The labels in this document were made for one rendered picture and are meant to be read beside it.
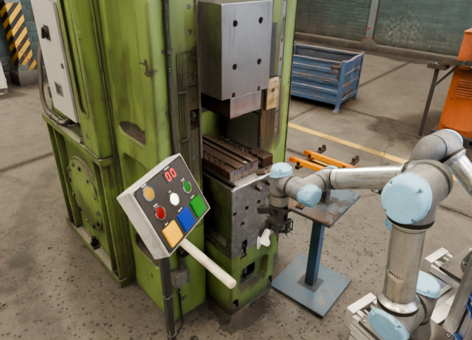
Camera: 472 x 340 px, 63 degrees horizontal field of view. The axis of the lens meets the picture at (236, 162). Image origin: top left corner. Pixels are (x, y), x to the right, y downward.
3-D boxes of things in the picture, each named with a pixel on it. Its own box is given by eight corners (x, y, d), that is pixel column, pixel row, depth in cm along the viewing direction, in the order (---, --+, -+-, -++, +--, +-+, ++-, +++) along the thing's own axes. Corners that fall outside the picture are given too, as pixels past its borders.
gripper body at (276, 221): (277, 239, 142) (279, 212, 136) (263, 227, 148) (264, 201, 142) (293, 232, 146) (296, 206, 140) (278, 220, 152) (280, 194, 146)
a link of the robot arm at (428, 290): (439, 309, 127) (450, 279, 120) (419, 332, 119) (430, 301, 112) (404, 288, 134) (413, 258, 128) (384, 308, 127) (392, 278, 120)
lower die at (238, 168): (257, 171, 206) (258, 157, 202) (229, 183, 194) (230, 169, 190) (208, 145, 234) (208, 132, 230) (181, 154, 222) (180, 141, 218)
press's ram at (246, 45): (280, 84, 193) (286, -2, 174) (221, 101, 170) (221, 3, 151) (225, 67, 220) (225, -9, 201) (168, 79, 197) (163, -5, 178)
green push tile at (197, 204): (207, 208, 165) (198, 193, 163) (199, 217, 159) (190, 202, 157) (204, 209, 166) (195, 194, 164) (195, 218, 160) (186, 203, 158)
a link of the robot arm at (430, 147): (435, 149, 153) (397, 238, 180) (449, 142, 159) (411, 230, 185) (409, 136, 161) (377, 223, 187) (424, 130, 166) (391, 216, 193)
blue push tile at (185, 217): (195, 221, 157) (187, 205, 155) (186, 231, 151) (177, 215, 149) (192, 222, 158) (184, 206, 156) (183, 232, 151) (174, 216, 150)
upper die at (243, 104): (260, 108, 189) (261, 90, 185) (230, 118, 178) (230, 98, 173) (207, 88, 217) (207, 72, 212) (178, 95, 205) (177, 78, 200)
